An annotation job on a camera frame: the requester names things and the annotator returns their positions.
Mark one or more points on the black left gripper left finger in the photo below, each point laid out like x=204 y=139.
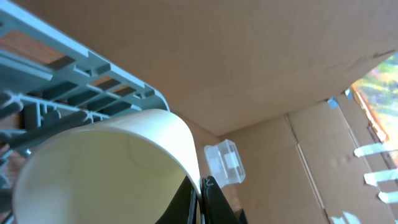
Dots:
x=183 y=207

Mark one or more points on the clear plastic container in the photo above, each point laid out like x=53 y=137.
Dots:
x=225 y=163

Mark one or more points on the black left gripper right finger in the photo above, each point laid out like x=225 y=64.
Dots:
x=215 y=206

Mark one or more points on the cream cup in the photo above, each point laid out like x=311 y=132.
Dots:
x=122 y=170

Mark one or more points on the grey dishwasher rack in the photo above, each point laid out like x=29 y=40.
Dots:
x=78 y=88

